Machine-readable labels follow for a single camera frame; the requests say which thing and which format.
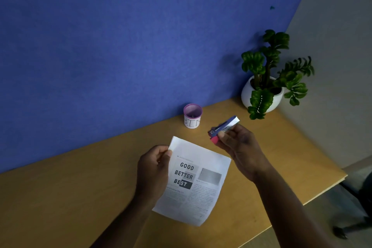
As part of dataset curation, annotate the person's left hand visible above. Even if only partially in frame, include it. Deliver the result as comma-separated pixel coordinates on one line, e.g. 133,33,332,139
134,145,173,206

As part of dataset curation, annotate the person's right hand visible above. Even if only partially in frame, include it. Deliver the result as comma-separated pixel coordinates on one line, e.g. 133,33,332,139
212,124,273,183

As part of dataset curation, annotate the blue and pink stapler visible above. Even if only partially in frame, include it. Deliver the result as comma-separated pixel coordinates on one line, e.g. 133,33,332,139
208,116,240,144

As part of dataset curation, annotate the printed white paper sheet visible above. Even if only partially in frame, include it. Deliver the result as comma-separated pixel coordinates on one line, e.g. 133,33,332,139
152,136,232,227

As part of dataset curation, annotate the person's left forearm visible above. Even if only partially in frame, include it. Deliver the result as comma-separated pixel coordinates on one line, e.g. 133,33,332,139
90,194,158,248

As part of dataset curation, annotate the person's right forearm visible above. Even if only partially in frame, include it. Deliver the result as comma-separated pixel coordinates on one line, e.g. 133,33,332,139
253,166,335,248

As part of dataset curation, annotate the pink mesh cup white label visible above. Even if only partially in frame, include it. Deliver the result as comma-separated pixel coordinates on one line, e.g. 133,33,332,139
183,103,203,129

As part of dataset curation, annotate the white round plant pot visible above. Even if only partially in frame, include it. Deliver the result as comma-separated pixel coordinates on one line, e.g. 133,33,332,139
241,75,285,114

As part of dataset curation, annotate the green leafy plant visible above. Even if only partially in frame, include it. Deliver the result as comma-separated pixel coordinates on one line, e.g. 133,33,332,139
241,29,315,120

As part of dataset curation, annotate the black office chair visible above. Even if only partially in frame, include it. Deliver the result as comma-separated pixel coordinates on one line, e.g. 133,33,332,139
332,169,372,240

